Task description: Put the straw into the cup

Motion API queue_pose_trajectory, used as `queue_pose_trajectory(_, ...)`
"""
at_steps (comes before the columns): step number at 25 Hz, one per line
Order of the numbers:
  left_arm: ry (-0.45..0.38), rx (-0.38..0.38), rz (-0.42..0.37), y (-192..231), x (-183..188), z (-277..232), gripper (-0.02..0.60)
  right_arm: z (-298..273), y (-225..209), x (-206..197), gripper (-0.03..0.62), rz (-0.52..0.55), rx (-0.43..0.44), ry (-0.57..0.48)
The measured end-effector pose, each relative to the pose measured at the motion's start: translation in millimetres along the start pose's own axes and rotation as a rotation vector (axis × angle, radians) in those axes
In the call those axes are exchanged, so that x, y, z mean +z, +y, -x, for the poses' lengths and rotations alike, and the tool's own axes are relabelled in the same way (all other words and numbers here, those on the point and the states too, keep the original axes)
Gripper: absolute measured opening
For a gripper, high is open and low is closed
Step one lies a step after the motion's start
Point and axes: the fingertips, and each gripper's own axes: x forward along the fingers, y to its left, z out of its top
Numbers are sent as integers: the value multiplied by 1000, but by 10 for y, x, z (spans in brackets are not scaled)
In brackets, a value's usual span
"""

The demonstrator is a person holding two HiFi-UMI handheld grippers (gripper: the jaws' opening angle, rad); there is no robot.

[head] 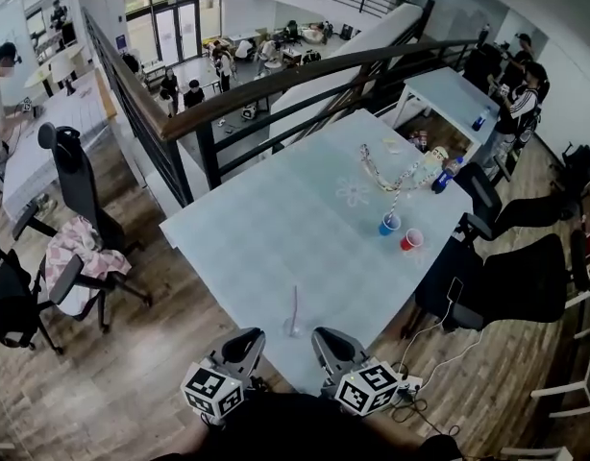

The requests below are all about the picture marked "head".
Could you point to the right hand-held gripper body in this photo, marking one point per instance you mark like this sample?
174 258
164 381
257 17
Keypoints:
364 389

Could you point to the white cloth covered table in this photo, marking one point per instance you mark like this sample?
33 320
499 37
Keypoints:
59 128

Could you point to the black railing wooden handrail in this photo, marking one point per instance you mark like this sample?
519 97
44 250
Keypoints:
172 128

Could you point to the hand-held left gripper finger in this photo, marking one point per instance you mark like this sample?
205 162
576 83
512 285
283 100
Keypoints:
237 335
257 353

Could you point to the light blue flowered tablecloth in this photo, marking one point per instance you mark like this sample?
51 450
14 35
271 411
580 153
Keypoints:
276 238

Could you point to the cream cartoon figure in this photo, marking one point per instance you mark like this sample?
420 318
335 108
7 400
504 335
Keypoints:
439 154

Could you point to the dark soda bottle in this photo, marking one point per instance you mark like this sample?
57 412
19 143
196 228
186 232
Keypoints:
441 180

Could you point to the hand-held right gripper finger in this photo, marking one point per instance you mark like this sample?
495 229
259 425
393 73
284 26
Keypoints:
350 346
320 353

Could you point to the blue plastic bottle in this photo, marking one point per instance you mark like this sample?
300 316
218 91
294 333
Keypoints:
478 123

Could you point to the small clear packet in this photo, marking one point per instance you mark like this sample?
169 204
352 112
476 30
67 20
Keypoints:
392 146

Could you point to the blue plastic cup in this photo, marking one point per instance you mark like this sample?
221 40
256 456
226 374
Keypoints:
385 228

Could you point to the white metal chair frame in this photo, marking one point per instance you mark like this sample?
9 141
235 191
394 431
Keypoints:
587 353

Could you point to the white table lamp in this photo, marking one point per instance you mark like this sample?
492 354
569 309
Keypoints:
63 70

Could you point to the colourful snack packets pile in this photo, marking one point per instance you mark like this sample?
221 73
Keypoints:
418 138

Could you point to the glass entrance window wall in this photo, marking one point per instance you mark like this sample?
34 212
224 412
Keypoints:
175 27

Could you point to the black office chair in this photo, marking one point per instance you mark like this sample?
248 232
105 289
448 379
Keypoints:
7 300
581 166
79 176
525 276
482 195

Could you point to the red plastic cup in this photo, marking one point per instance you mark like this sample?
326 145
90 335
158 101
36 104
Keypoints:
408 244

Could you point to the person's black shirt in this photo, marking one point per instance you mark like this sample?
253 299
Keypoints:
300 430

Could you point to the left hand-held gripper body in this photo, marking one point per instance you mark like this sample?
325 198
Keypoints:
211 392

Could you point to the clear glass with straw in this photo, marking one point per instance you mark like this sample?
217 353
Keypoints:
301 332

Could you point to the small white table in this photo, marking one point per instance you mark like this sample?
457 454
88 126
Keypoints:
449 94

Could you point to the white power strip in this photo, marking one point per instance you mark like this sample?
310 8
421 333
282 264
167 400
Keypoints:
412 382

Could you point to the white smartphone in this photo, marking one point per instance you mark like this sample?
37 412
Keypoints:
455 288

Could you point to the pink checkered cloth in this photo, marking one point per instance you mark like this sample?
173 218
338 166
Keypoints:
69 248

